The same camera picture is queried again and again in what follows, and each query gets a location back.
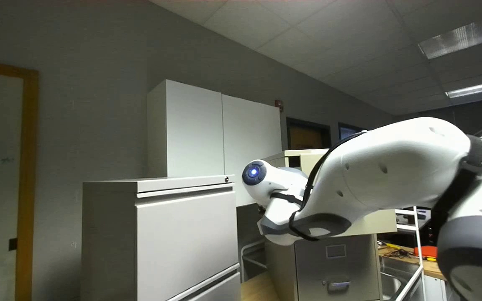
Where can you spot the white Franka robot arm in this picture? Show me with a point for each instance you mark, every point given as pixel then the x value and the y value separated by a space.
pixel 397 168

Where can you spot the beige metal filing cabinet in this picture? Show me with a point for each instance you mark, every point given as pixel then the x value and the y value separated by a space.
pixel 280 270

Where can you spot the gray metal filing cabinet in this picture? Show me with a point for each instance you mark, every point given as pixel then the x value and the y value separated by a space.
pixel 158 244

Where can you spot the beige drawer without label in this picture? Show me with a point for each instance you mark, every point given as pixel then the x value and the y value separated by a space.
pixel 352 270

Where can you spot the dark framed doorway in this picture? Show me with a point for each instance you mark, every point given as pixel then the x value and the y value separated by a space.
pixel 307 136

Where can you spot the dark window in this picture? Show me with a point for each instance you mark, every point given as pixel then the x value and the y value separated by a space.
pixel 351 134

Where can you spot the wooden work table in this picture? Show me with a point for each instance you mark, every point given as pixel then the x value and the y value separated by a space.
pixel 402 258

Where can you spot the white metal rack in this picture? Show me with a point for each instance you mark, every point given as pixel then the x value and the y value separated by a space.
pixel 418 239

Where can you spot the orange tool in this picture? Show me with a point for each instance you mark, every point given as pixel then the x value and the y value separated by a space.
pixel 426 251

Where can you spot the long ceiling light panel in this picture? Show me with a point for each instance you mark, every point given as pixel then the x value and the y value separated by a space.
pixel 464 34

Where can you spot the white wall cabinet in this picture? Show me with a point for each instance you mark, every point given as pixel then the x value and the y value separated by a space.
pixel 208 134

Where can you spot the small red wall alarm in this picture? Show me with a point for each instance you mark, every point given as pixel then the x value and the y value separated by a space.
pixel 279 102

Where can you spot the white metal tube frame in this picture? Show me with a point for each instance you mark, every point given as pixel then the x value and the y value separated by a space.
pixel 252 258

